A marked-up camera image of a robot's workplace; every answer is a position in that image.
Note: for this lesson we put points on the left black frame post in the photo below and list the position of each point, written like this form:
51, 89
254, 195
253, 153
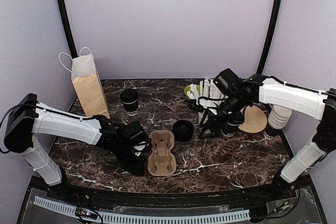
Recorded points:
66, 27

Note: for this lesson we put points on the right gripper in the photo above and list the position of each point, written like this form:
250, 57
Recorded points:
213, 127

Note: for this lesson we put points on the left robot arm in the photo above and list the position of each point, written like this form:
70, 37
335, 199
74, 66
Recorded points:
31, 117

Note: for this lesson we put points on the brown pulp cup carrier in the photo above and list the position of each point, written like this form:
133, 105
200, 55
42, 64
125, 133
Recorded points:
161, 162

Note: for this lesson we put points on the beige plate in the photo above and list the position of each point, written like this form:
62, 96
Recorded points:
255, 120

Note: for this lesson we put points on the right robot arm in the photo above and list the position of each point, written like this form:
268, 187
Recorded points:
238, 93

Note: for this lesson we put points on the stack of black lids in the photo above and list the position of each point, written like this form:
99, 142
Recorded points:
183, 130

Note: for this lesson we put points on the green bowl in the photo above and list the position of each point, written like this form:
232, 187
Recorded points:
192, 92

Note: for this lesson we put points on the right black frame post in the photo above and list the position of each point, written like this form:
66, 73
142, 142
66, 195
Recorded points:
269, 36

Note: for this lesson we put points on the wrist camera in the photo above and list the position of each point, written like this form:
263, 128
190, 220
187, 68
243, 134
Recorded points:
140, 148
204, 103

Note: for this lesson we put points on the black frame post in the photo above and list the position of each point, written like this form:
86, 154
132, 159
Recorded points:
269, 36
66, 27

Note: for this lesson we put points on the stack of paper cups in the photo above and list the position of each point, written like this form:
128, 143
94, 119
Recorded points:
277, 120

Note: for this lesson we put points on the white cup holding straws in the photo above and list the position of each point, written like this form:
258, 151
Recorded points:
202, 118

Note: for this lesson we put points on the brown paper bag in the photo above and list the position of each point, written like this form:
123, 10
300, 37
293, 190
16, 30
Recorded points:
87, 84

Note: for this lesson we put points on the single black lid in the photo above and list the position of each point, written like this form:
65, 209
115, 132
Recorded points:
129, 96

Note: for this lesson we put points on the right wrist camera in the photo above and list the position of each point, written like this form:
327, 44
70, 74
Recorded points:
204, 103

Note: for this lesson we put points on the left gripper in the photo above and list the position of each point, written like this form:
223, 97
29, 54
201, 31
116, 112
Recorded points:
136, 168

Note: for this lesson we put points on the black paper coffee cup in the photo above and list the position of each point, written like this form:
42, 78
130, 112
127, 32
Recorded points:
131, 108

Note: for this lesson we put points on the bundle of white wrapped straws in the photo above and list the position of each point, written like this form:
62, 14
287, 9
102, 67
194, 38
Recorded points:
209, 89

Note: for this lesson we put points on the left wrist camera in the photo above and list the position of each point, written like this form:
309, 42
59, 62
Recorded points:
140, 148

